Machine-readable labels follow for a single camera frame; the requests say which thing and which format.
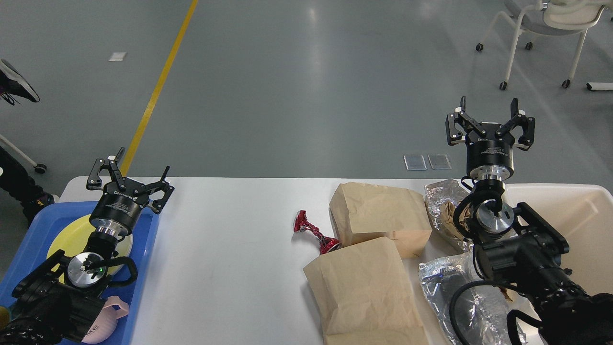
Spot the left white chair leg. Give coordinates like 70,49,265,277
0,135,47,174

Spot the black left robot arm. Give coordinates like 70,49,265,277
1,147,174,345

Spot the blue plastic tray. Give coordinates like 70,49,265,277
1,201,159,345

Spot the small crumpled brown paper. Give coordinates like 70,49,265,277
498,287,514,303

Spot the yellow round plate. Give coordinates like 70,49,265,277
48,216,138,288

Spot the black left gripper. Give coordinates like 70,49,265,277
86,148,175,236

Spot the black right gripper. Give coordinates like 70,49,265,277
446,97,535,179

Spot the brown paper bag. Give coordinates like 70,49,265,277
329,183,432,258
304,237,428,345

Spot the crushed red can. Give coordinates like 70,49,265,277
293,210,342,255

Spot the beige plastic bin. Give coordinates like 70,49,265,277
500,184,613,345

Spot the pink ribbed mug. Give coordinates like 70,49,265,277
82,296,129,344

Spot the white wheeled chair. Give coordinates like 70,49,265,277
476,0,612,91

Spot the front crumpled foil sheet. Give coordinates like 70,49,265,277
419,253,511,345

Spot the crumpled brown paper ball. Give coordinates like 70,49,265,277
439,201,464,241

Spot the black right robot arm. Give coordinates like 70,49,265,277
446,97,613,345

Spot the person in dark clothes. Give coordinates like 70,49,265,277
0,59,55,226

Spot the crumpled aluminium foil sheet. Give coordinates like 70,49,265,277
425,179,472,253

